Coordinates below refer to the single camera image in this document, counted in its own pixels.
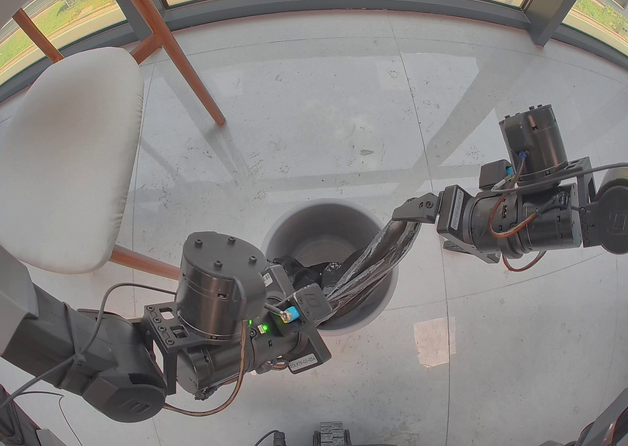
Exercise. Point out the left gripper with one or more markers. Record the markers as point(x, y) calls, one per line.
point(304, 351)

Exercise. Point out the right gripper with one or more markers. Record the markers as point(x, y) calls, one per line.
point(478, 226)

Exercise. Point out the black plastic bag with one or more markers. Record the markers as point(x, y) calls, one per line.
point(373, 262)

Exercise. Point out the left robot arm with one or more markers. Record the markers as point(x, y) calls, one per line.
point(211, 277)

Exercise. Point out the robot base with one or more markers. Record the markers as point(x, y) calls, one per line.
point(333, 434)

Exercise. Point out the white trash bin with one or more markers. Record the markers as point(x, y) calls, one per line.
point(314, 223)

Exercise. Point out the window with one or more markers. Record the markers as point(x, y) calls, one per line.
point(343, 5)

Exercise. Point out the white cushioned wooden chair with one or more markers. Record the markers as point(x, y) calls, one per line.
point(64, 149)

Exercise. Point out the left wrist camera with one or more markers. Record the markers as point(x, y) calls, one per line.
point(311, 304)

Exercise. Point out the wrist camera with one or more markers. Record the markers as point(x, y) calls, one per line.
point(493, 174)
point(311, 304)

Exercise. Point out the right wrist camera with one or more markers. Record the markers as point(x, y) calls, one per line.
point(493, 174)

